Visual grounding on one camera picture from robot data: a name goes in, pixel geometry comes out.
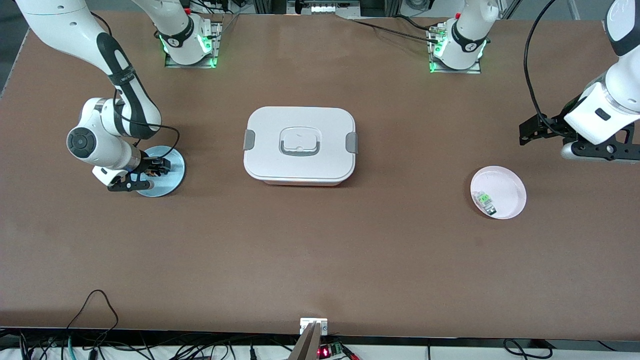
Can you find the pink round plate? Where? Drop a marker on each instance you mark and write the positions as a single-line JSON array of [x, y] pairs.
[[505, 190]]

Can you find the grey camera post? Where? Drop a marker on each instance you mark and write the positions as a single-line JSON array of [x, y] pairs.
[[305, 347]]

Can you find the aluminium frame with lit device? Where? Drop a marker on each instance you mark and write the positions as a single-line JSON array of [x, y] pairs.
[[325, 8]]

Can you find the aluminium frame leg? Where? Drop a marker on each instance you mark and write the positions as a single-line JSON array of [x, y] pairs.
[[510, 9]]

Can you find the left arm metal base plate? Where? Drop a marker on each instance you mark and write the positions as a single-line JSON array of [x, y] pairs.
[[455, 71]]

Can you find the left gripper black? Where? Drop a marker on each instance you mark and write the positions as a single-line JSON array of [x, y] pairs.
[[556, 125]]

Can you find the light blue round plate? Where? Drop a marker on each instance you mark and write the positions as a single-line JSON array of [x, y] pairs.
[[172, 180]]

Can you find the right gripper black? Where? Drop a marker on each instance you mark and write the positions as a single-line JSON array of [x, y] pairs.
[[148, 164]]

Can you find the small white bracket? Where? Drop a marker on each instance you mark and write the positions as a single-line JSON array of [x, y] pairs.
[[306, 325]]

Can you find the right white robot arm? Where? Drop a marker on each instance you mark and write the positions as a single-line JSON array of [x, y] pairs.
[[107, 145]]

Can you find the green and clear switch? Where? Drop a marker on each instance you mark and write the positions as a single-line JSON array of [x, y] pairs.
[[484, 200]]

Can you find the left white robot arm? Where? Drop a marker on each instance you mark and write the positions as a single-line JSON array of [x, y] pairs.
[[600, 110]]

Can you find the white lidded box grey latches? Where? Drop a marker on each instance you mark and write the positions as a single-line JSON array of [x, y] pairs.
[[270, 150]]

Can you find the circuit board red light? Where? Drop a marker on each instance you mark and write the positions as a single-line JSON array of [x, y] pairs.
[[325, 352]]

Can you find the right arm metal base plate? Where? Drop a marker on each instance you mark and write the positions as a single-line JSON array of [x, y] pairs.
[[190, 65]]

